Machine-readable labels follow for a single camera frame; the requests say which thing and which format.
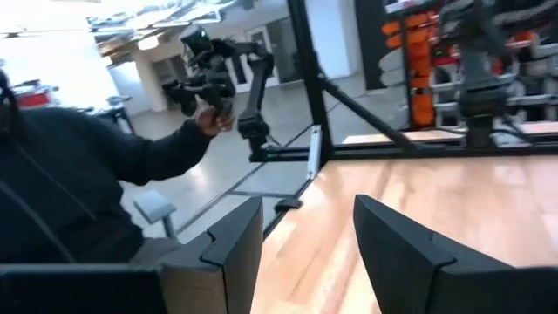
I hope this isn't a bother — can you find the black aluminium table frame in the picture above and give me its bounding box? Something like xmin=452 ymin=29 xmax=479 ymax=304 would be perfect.
xmin=261 ymin=0 xmax=558 ymax=237

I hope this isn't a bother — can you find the person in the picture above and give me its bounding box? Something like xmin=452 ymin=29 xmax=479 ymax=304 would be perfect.
xmin=0 ymin=69 xmax=214 ymax=265

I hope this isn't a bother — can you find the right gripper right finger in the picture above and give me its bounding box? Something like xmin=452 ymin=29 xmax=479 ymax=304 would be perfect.
xmin=352 ymin=195 xmax=558 ymax=314

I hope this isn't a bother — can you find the silver frame bracket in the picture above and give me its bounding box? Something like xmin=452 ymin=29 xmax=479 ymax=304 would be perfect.
xmin=306 ymin=125 xmax=323 ymax=181

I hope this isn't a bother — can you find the grey stool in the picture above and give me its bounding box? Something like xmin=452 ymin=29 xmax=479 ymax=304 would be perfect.
xmin=133 ymin=189 xmax=178 ymax=239

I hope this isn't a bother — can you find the shelf with orange bins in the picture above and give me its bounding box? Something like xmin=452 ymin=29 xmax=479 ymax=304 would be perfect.
xmin=381 ymin=0 xmax=558 ymax=132

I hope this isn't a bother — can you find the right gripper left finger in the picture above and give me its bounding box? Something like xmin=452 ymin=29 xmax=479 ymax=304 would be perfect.
xmin=159 ymin=195 xmax=265 ymax=314

